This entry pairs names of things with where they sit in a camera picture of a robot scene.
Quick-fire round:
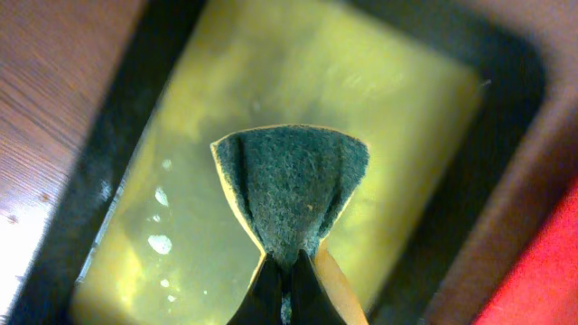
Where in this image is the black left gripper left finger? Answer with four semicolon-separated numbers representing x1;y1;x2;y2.
228;254;283;325

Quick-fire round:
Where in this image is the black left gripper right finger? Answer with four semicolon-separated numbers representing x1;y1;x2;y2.
290;249;346;325

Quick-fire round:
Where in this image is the green and yellow sponge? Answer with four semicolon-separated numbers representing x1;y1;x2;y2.
210;125;368;324

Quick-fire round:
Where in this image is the red plastic tray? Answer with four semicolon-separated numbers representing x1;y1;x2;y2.
474;182;577;325

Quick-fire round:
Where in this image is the black tray with yellow liquid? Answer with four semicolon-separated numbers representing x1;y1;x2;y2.
7;1;545;324

